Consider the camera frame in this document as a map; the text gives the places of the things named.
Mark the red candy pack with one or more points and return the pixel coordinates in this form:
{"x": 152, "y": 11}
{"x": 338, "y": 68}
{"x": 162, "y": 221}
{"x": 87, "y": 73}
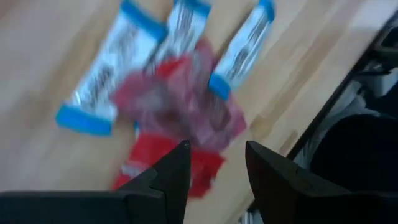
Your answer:
{"x": 146, "y": 149}

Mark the white blue candy bar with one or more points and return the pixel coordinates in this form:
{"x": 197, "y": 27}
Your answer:
{"x": 109, "y": 68}
{"x": 242, "y": 53}
{"x": 183, "y": 31}

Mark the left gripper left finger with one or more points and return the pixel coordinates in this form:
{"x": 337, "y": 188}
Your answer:
{"x": 168, "y": 186}

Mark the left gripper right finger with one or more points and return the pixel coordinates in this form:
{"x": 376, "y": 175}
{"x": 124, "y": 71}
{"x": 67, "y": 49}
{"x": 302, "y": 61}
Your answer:
{"x": 280, "y": 193}

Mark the pink translucent candy pack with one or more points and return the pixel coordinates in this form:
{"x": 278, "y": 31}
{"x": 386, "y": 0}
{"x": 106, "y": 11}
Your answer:
{"x": 174, "y": 105}

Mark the small blue candy wrapper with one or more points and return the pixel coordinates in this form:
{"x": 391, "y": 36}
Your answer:
{"x": 136, "y": 127}

